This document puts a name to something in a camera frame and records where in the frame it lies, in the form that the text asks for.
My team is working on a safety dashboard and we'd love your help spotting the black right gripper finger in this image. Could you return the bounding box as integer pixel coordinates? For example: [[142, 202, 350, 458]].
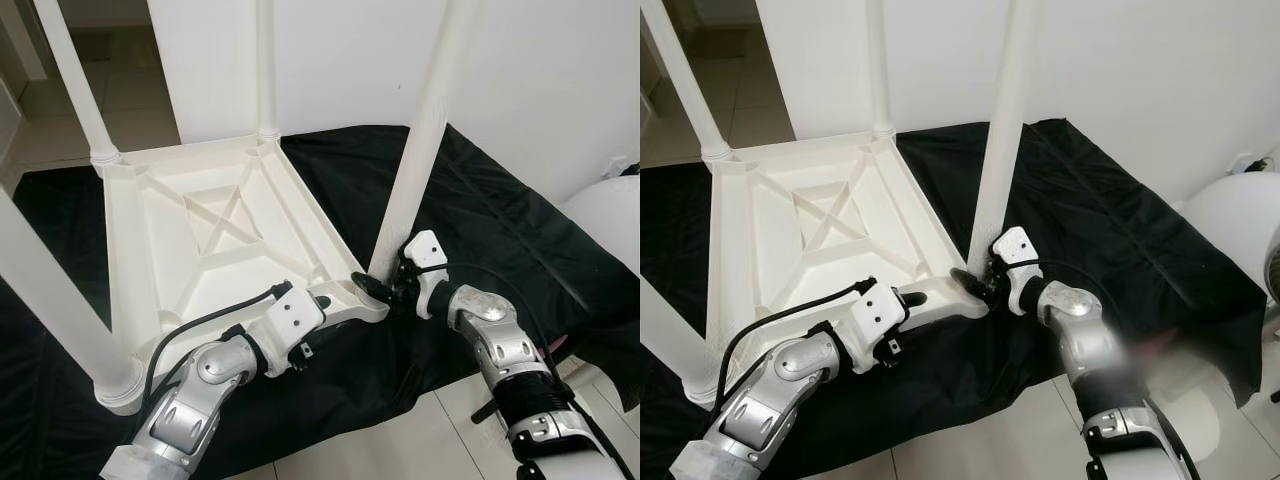
[[350, 275, 396, 306], [948, 268, 993, 301]]

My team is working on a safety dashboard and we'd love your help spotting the white plastic table top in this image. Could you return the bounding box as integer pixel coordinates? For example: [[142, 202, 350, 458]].
[[705, 130, 991, 371], [100, 132, 391, 401]]

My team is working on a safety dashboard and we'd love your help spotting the black cloth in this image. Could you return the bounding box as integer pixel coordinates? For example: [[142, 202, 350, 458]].
[[640, 118, 1269, 480], [0, 122, 641, 480]]

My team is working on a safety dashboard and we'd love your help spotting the white round fan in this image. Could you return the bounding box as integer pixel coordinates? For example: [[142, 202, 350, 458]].
[[565, 178, 641, 276]]

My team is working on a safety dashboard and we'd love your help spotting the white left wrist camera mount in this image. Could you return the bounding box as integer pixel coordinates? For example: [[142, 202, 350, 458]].
[[250, 285, 326, 379], [840, 282, 911, 376]]

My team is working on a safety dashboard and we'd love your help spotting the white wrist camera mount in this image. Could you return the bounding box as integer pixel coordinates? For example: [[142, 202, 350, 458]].
[[840, 282, 911, 376], [402, 230, 449, 319], [992, 226, 1043, 316], [250, 285, 326, 379]]

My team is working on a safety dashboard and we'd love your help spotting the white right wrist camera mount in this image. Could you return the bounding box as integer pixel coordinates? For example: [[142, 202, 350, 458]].
[[992, 226, 1043, 316], [402, 230, 449, 319]]

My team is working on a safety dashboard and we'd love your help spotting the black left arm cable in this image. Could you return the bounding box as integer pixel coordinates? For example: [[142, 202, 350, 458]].
[[722, 277, 879, 421], [145, 280, 293, 441]]

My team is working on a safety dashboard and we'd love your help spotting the white door frame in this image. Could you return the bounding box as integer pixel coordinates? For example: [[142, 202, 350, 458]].
[[640, 0, 681, 91], [0, 0, 51, 81]]

